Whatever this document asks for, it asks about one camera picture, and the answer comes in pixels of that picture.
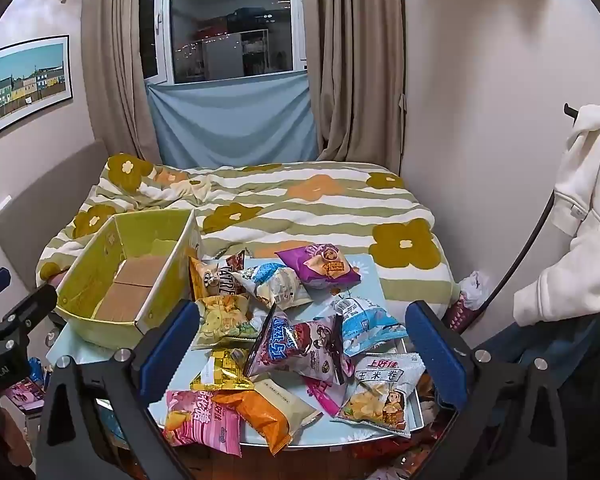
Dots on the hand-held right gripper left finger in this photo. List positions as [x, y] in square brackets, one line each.
[172, 345]

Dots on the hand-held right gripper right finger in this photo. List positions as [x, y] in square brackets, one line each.
[437, 355]

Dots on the yellow cartoon snack bag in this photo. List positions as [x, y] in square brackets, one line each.
[225, 320]

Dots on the yellow cardboard box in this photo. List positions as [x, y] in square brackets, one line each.
[85, 280]

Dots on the blue white snack bag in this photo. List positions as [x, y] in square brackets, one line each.
[370, 327]

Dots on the pink strawberry snack packet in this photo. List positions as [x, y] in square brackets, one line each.
[325, 392]

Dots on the heap of colourful packets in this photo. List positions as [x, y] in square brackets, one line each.
[27, 385]

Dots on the gold yellow snack packet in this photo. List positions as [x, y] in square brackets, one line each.
[222, 370]

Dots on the white green cartoon snack bag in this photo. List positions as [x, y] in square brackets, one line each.
[380, 395]

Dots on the white purple bag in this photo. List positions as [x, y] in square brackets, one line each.
[472, 290]

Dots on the tan black lettered snack bag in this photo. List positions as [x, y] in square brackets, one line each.
[207, 277]

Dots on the pink chips bag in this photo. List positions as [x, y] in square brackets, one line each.
[200, 420]

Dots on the grey padded headboard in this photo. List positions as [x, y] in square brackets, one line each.
[40, 210]

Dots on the red snack bag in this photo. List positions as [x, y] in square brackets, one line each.
[235, 260]

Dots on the orange snack bag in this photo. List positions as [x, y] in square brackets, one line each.
[260, 415]

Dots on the blue jeans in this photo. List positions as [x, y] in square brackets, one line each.
[555, 340]

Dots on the cream blue snack bag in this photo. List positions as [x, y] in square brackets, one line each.
[275, 285]

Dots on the pink purple chocolate snack bag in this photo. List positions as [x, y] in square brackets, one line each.
[300, 355]

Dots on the cream white cake packet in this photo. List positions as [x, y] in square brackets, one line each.
[290, 400]

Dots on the green striped floral blanket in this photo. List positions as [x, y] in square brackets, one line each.
[305, 200]

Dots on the framed houses picture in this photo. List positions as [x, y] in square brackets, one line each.
[27, 85]

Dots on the white hoodie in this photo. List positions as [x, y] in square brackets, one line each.
[580, 185]

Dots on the light blue cloth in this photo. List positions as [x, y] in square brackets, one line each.
[230, 125]

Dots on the beige curtain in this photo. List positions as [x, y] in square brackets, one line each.
[360, 85]
[115, 85]

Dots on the black coat rack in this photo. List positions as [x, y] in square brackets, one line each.
[570, 111]

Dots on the window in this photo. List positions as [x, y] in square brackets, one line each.
[230, 25]

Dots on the white wall switch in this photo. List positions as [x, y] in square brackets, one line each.
[2, 203]

